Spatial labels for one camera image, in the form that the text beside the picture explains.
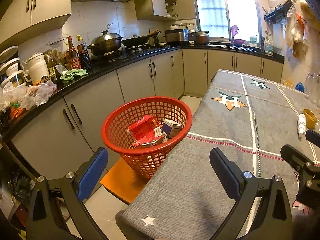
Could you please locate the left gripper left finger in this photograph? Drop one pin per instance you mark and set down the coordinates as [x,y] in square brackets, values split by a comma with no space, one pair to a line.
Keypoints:
[45,219]

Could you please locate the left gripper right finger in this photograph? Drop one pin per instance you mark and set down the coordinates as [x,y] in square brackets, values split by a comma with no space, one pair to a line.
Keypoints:
[273,219]

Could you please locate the white barcode medicine box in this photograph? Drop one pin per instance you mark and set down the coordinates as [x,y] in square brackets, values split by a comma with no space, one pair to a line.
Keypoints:
[171,128]

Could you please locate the red foot cream box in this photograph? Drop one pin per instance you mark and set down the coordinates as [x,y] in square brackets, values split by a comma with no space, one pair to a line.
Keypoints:
[146,132]

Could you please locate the lower kitchen cabinets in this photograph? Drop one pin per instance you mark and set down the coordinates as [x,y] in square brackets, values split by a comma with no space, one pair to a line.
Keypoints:
[56,137]

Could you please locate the kitchen cabinets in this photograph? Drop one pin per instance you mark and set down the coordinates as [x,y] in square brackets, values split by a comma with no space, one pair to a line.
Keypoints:
[25,19]
[56,137]

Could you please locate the upper kitchen cabinets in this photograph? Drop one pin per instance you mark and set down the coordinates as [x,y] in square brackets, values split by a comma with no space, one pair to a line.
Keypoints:
[25,19]

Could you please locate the orange stool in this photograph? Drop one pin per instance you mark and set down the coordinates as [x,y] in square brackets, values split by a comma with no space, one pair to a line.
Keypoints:
[123,183]

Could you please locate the white spray bottle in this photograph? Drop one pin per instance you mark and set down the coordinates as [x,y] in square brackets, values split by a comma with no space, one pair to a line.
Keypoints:
[301,125]

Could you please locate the grey patterned tablecloth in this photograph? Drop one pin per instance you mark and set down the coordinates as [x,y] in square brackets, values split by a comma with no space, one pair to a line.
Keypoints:
[189,202]

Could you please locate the blue plastic object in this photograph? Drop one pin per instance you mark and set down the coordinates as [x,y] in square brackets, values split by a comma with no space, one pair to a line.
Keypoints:
[300,87]

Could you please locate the clear glass pitcher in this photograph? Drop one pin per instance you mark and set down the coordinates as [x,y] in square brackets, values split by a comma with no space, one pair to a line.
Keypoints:
[312,88]

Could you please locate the red plastic basket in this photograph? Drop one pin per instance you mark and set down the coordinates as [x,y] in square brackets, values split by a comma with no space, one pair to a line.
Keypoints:
[146,161]

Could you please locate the plastic bags on counter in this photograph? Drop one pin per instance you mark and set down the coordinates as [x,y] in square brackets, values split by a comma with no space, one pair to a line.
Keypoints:
[26,96]

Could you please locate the green cloth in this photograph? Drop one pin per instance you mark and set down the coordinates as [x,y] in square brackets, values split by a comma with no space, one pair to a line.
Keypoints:
[70,75]

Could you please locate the white kettle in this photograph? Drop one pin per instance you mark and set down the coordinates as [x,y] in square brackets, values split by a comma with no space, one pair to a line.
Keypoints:
[35,68]

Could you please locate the soy sauce bottle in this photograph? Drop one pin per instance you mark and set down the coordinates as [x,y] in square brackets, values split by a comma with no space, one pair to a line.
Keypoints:
[73,55]

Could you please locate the dark sauce bottle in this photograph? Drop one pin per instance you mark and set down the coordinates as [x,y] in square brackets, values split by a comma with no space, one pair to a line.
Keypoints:
[84,57]

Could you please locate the hanging plastic bags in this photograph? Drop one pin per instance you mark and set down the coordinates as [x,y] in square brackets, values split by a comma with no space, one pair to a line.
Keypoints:
[300,22]

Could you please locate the steel wok with lid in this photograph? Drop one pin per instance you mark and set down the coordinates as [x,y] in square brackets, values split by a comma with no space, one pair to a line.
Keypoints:
[105,43]

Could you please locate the brown cooking pot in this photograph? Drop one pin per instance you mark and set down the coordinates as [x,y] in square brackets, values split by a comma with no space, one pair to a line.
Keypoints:
[199,37]

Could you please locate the black frying pan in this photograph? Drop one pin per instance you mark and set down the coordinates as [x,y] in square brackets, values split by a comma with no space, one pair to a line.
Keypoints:
[139,40]

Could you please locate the rice cooker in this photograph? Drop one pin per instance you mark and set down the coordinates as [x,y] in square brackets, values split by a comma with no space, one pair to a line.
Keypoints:
[176,37]

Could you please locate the window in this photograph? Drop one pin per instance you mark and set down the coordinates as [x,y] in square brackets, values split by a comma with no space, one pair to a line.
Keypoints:
[234,21]

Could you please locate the wall shelf rack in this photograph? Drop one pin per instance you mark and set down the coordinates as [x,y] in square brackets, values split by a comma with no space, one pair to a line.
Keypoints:
[279,13]

